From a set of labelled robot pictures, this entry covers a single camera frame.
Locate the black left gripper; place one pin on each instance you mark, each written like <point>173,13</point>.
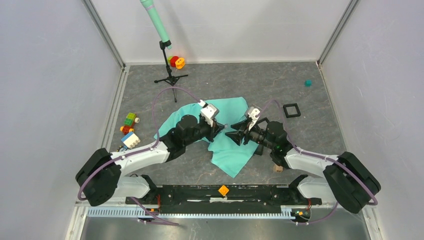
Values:
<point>213,131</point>

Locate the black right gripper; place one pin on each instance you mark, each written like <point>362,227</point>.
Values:
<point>237,136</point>

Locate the mint green garment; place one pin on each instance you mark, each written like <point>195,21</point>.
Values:
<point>226,154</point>

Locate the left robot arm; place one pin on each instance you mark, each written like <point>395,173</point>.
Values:
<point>105,174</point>

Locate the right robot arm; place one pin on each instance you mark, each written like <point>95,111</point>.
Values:
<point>342,179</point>

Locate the small wooden cube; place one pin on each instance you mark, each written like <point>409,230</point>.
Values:
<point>277,168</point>

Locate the orange diamond marker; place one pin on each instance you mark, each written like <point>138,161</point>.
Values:
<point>223,190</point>

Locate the red orange toy rings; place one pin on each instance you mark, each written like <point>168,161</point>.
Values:
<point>176,62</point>

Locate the small teal cube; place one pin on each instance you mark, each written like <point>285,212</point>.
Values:
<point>308,83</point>

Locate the colourful toy brick train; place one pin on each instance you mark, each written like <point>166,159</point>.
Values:
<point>129,123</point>

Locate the blue white toy brick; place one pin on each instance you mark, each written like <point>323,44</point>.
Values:
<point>130,140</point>

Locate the black tripod stand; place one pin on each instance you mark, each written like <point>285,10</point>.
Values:
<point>170,79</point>

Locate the mint green microphone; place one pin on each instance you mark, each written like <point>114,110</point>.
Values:
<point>152,12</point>

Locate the black square frame middle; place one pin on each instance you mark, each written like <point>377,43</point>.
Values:
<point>262,123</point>

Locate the black square frame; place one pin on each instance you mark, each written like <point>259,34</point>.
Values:
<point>262,123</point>
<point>259,150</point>
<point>291,110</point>

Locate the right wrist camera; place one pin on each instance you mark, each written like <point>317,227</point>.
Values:
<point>252,115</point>

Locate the black square frame near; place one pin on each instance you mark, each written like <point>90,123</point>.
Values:
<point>259,150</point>

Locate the black square frame far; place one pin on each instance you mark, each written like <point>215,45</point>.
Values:
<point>291,110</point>

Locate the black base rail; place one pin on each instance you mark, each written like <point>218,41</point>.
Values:
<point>241,199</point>

